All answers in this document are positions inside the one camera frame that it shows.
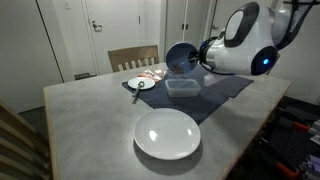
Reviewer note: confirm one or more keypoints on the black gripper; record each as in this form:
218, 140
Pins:
196, 56

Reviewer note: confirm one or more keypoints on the light blue bowl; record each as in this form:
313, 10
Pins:
178, 55

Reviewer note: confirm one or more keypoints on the brown cookie pieces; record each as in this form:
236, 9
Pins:
178, 70

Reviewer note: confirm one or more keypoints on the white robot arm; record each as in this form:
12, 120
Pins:
252, 38

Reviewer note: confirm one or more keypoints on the clear plastic lunch box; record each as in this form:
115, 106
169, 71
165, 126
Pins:
182, 87

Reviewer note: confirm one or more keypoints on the white closet double door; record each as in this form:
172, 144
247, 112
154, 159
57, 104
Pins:
185, 22

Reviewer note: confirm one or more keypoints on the dark blue placemat right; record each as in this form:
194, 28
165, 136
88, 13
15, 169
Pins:
198, 108

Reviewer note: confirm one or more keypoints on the metal spoon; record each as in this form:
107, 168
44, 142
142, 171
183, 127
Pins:
136, 93

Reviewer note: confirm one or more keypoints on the small white saucer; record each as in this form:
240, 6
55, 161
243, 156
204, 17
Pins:
135, 82

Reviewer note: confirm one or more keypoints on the wooden chair by door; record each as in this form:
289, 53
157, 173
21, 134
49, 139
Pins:
133, 57

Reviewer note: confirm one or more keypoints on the large white plate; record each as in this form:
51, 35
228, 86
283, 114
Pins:
167, 134

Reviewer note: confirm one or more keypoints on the wooden chair foreground left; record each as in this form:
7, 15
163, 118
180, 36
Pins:
25, 152

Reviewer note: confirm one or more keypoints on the white door with handle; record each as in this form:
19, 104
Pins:
117, 24

